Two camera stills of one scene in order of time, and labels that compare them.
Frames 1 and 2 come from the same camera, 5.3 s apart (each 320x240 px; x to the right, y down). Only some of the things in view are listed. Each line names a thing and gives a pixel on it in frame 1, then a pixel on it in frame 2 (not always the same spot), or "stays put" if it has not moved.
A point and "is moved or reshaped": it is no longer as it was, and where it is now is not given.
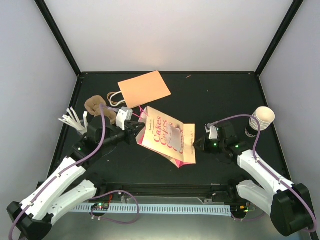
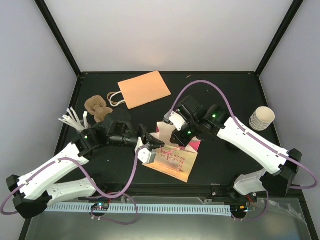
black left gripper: x=131 y=132 to x=147 y=138
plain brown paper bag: x=139 y=90 stays put
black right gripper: x=204 y=146 to x=181 y=140
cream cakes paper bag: x=168 y=137 is moved or reshaped
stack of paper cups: x=265 y=115 stays put
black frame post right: x=291 y=13 stays put
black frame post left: x=58 y=34 stays put
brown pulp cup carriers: x=92 y=106 stays put
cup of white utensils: x=73 y=120 stays put
